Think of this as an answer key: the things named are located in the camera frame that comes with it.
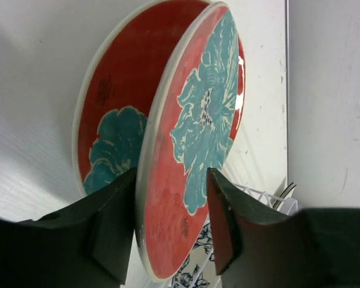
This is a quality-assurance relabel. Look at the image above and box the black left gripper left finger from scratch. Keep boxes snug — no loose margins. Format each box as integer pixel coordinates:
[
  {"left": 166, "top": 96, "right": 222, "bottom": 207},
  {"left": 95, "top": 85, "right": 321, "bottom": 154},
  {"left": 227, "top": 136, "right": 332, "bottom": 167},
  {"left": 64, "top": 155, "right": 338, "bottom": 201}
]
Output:
[{"left": 0, "top": 168, "right": 137, "bottom": 287}]

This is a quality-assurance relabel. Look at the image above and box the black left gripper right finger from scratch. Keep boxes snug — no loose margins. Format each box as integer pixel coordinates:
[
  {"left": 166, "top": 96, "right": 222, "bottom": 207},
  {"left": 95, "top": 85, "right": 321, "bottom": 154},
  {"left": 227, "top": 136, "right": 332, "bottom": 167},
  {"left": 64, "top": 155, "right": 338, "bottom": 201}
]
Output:
[{"left": 206, "top": 168, "right": 360, "bottom": 287}]

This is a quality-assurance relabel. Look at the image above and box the red floral round plate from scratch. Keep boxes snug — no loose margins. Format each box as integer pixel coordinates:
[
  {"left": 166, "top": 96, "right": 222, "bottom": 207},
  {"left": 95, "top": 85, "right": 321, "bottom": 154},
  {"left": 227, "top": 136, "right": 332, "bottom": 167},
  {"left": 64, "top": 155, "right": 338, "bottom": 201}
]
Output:
[{"left": 72, "top": 1, "right": 208, "bottom": 196}]

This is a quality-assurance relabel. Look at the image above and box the white wire dish rack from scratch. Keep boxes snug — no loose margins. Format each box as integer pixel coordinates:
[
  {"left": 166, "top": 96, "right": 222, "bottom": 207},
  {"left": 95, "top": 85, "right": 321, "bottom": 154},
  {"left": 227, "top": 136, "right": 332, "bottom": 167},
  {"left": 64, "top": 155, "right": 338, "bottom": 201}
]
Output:
[{"left": 167, "top": 179, "right": 298, "bottom": 288}]

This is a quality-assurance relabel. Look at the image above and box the black white speckled plate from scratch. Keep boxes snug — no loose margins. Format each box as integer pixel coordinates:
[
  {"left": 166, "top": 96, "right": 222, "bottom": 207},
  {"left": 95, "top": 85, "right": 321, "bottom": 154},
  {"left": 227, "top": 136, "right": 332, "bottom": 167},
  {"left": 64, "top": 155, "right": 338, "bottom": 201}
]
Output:
[{"left": 167, "top": 220, "right": 220, "bottom": 288}]

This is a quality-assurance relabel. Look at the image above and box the white round plate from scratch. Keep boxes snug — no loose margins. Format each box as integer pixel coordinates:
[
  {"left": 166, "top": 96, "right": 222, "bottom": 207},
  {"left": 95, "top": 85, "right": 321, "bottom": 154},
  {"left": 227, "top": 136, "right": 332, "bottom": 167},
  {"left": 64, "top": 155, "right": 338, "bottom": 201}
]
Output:
[{"left": 136, "top": 1, "right": 245, "bottom": 283}]

